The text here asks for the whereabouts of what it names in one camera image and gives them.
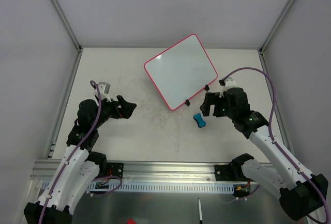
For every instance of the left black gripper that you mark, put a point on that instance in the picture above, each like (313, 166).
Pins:
(118, 109)

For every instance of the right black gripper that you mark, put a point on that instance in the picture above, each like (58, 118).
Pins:
(217, 105)

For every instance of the blue whiteboard eraser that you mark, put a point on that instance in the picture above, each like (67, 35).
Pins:
(199, 120)

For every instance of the pink framed whiteboard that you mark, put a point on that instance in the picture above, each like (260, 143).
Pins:
(181, 71)

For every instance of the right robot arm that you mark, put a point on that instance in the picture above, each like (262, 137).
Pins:
(299, 191)

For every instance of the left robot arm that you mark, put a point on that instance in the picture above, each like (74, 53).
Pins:
(80, 165)

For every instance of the white marker pen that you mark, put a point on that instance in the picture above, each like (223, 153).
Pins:
(200, 211)

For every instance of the red object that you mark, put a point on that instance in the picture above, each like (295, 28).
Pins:
(131, 221)

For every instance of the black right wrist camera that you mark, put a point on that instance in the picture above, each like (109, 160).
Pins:
(240, 105)

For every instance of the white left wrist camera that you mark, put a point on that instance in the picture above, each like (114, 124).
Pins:
(102, 91)

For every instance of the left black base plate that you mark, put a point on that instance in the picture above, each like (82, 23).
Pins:
(115, 169)

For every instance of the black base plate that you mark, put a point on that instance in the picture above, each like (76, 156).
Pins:
(230, 172)
(115, 169)

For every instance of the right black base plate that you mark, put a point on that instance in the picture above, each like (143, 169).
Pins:
(230, 172)

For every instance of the white slotted cable duct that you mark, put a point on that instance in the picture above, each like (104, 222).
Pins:
(159, 187)

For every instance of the aluminium mounting rail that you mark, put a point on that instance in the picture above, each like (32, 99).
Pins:
(150, 171)

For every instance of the left aluminium frame post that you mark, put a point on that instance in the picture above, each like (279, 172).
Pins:
(60, 13)

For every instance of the aluminium frame post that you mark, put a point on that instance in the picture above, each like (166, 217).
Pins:
(280, 19)
(60, 13)

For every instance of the right aluminium frame post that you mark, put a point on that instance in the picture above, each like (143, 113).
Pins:
(280, 19)

